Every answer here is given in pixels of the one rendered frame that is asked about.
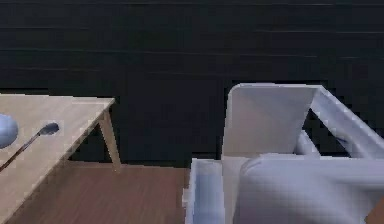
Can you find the brown stick with dark head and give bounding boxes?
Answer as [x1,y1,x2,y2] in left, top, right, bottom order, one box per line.
[0,122,61,173]

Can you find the pale blue round object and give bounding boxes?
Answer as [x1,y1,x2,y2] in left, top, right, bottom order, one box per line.
[0,113,19,150]

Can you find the light wooden table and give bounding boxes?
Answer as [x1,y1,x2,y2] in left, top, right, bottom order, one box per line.
[0,93,122,224]

